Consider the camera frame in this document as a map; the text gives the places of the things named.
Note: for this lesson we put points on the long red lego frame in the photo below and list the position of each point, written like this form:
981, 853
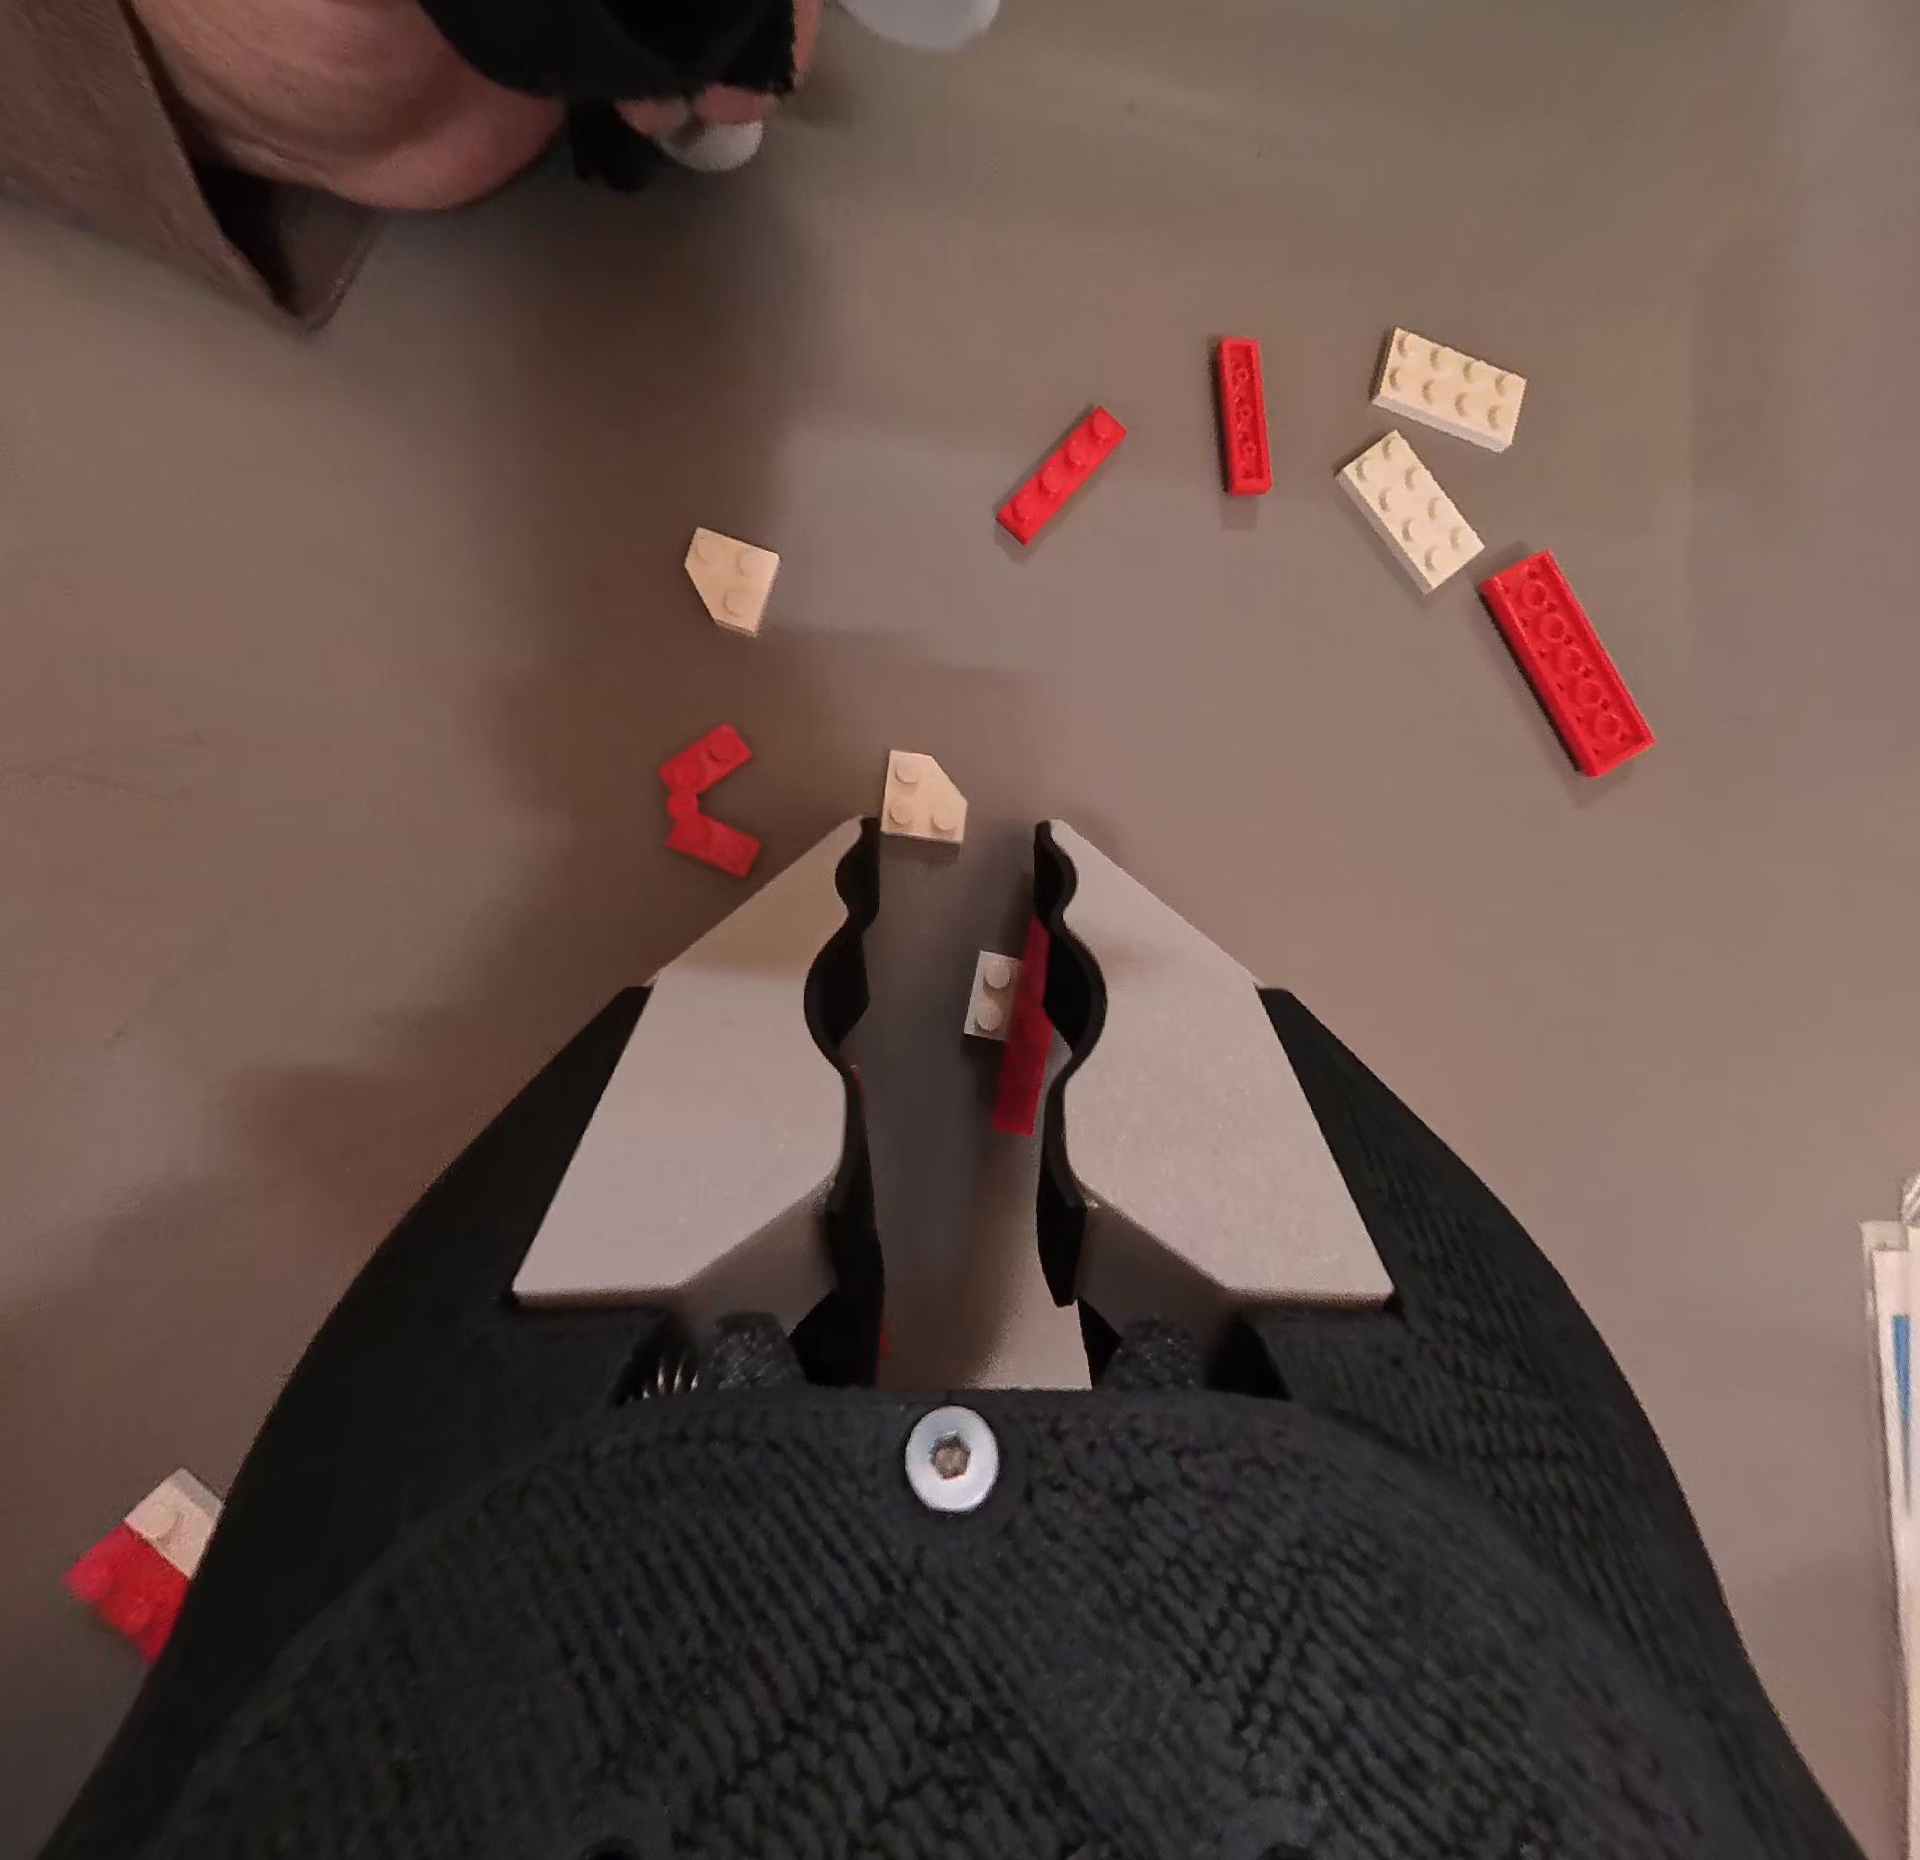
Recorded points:
128, 1581

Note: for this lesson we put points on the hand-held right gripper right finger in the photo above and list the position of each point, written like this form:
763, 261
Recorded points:
1199, 1140

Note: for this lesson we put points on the person's left hand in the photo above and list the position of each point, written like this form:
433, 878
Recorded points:
300, 75

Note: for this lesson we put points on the red angled lego piece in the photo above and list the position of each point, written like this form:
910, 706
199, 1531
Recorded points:
701, 762

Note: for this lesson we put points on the white lego wedge plate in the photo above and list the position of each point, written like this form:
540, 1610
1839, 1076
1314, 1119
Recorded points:
918, 803
735, 583

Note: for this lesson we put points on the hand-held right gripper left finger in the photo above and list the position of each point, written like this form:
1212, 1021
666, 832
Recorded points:
691, 1140

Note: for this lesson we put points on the small red lego plate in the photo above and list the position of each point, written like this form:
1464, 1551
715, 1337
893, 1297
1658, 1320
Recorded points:
1243, 417
1062, 476

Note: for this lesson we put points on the red and white lego strip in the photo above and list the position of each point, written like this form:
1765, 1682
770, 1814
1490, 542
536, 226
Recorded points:
1021, 1058

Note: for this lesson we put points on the wide red lego plate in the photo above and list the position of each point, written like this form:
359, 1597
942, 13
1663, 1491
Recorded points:
1568, 659

